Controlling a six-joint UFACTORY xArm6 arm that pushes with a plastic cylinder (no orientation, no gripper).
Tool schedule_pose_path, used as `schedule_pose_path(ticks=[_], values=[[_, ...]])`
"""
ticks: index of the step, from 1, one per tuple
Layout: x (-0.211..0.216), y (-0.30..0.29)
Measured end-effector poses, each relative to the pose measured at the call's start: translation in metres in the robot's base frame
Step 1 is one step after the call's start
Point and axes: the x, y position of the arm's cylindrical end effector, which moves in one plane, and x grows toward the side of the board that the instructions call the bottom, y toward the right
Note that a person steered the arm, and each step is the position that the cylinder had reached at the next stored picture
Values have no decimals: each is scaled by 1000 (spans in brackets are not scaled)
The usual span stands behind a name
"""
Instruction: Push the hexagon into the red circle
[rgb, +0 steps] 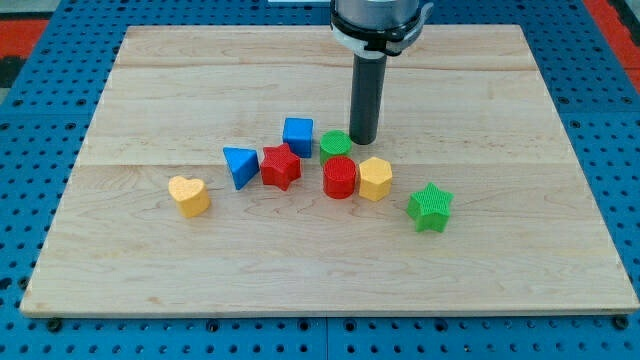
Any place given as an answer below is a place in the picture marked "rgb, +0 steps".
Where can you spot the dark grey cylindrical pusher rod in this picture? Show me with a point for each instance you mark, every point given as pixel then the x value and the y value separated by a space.
pixel 366 95

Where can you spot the yellow hexagon block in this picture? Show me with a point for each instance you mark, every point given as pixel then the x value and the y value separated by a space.
pixel 375 178

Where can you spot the green cylinder block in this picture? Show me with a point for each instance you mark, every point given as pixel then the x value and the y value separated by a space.
pixel 334 143

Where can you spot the blue cube block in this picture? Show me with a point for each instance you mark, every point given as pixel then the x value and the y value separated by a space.
pixel 298 135

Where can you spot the red cylinder block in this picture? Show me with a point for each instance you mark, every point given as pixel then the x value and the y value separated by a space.
pixel 339 177

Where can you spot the red star block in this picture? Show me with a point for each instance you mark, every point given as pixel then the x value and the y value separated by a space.
pixel 280 166

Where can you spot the green star block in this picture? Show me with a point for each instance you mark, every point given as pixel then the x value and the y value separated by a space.
pixel 430 208

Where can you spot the blue triangle block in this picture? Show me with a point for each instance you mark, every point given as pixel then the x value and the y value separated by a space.
pixel 242 163

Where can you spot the light wooden board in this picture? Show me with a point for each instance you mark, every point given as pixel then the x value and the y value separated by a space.
pixel 465 108

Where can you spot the yellow heart block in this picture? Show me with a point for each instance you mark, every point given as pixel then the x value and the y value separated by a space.
pixel 190 195

